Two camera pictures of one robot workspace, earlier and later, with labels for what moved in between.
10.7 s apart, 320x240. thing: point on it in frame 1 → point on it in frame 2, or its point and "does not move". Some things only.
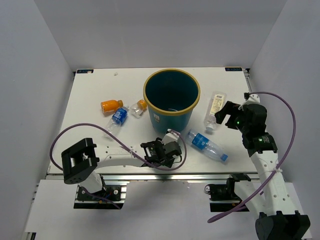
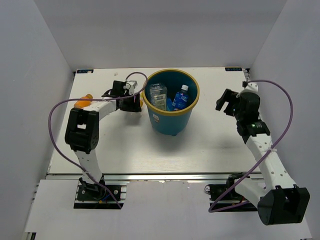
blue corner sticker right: [233, 69] does not move
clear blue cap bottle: [209, 147] → [170, 107]
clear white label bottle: [218, 103] → [158, 93]
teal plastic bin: [171, 96] does not move
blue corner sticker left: [84, 71] does not move
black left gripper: [158, 142] → [134, 107]
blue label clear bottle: [119, 118] → [181, 99]
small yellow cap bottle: [137, 108] → [141, 98]
